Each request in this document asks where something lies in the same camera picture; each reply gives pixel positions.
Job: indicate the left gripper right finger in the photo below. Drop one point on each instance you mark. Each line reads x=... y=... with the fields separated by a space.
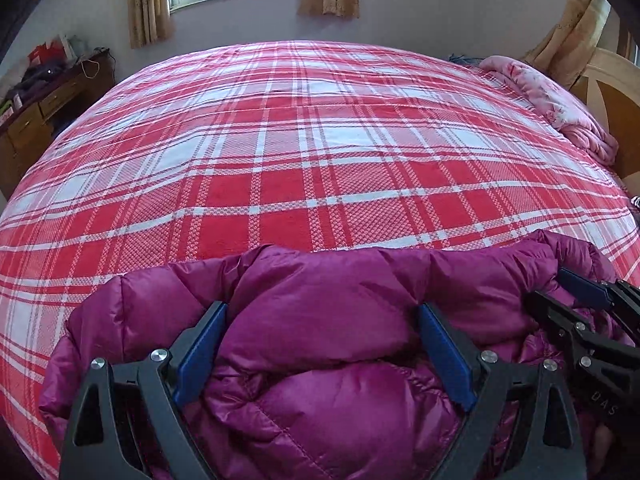
x=545 y=440

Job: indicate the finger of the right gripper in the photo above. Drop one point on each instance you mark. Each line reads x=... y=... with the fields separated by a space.
x=592 y=294

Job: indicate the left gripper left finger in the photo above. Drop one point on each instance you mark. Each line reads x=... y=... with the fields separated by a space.
x=127 y=418

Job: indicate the magenta puffer jacket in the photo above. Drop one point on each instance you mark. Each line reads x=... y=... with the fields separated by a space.
x=321 y=373

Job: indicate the striped pillow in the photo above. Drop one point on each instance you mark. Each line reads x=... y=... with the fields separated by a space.
x=635 y=206

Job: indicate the pink floral folded blanket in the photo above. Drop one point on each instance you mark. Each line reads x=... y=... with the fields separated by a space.
x=557 y=106

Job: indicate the wooden headboard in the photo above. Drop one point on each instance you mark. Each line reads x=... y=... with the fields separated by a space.
x=609 y=87

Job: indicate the beige curtain by headboard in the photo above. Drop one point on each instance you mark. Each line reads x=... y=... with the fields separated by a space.
x=565 y=52

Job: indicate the red plaid bed cover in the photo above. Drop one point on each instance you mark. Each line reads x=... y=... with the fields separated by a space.
x=309 y=145

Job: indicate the brown wooden desk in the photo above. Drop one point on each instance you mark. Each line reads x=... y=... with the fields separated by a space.
x=27 y=134

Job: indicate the clutter pile on desk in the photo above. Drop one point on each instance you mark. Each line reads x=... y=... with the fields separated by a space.
x=45 y=64

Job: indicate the left beige curtain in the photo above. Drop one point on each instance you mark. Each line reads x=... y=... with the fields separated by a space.
x=149 y=22

